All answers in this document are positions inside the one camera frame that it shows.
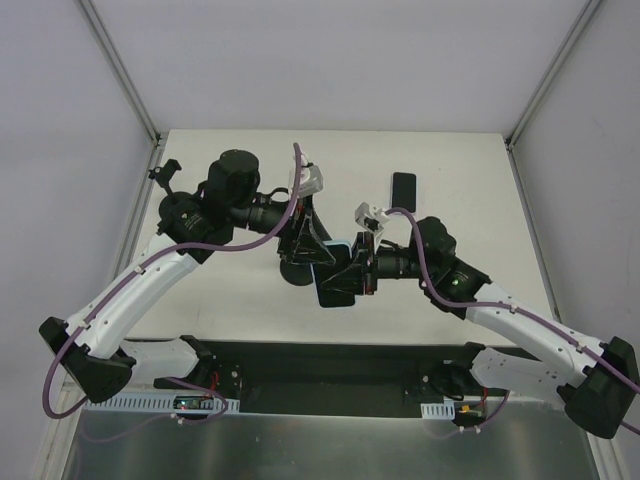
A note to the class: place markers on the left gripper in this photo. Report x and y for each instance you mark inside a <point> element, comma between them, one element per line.
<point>292,235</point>

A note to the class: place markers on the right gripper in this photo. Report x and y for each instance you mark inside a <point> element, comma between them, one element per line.
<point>368,265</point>

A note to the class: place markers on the black phone stand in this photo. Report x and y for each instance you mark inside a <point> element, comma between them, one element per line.
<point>176,207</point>
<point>300,274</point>

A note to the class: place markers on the phone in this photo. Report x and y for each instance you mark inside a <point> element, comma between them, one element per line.
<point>330,298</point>
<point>404,191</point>

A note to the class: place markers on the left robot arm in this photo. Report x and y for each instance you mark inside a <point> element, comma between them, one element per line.
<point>226,213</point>

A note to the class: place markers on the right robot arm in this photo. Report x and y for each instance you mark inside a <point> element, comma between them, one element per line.
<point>593,381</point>

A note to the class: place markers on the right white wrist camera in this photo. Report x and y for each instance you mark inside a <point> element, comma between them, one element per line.
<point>371,218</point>

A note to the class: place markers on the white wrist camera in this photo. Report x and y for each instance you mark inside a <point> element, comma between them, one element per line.
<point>371,218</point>
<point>311,181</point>

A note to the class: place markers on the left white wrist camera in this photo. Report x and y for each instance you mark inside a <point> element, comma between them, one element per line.
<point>311,181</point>

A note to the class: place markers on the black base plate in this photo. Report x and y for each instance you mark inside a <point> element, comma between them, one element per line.
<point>376,381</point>

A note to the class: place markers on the right white cable duct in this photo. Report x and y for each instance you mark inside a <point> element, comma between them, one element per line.
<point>438,411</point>

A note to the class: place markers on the white cable duct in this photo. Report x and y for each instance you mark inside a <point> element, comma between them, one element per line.
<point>438,411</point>
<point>165,403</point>

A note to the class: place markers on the left white cable duct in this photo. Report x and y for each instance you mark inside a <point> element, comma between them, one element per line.
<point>165,403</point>

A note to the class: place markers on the left aluminium frame post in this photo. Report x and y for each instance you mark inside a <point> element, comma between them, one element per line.
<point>107,46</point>

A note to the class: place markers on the aluminium frame post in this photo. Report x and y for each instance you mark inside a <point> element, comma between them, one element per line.
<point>107,46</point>
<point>566,49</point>

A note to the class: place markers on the right aluminium frame post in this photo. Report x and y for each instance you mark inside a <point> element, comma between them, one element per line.
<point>566,49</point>

